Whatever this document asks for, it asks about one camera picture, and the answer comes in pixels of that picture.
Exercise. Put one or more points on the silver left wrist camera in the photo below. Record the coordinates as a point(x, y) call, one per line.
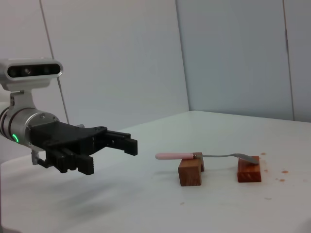
point(31, 70)

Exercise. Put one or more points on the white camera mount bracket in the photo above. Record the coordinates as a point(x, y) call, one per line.
point(23, 99)

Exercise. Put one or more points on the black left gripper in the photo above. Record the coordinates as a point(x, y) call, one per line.
point(60, 136)

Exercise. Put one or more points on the solid wooden block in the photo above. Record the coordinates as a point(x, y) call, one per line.
point(249, 174)

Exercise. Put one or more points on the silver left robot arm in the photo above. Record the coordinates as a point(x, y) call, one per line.
point(14, 121)

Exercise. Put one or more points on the notched wooden block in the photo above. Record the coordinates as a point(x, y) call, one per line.
point(189, 174)

